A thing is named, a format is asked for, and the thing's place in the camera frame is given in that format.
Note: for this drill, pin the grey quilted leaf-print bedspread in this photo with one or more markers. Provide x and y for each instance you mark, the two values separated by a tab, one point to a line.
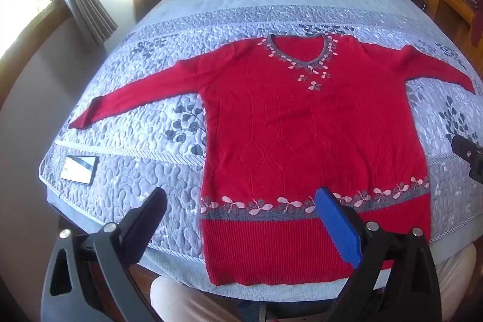
151	141

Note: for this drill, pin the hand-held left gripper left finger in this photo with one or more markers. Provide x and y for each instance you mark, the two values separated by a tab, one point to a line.
148	214

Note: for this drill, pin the window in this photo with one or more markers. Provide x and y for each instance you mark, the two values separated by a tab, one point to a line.
22	5

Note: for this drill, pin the red knit sweater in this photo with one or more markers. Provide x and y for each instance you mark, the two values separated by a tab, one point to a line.
302	118

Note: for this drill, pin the person's right leg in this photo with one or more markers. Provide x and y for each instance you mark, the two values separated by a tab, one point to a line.
454	280

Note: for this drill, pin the person's left leg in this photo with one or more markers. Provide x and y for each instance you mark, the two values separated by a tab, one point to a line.
188	301

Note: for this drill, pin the light wooden desk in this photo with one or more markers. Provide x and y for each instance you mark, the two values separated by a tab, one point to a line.
452	9

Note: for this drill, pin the person's leg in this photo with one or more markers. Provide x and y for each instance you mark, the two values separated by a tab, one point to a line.
454	280
188	301

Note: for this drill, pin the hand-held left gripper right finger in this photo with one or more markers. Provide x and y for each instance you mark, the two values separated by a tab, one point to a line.
337	227

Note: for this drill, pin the smartphone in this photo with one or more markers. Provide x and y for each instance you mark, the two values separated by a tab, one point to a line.
79	169

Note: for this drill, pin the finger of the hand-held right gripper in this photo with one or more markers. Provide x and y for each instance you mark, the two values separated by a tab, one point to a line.
466	147

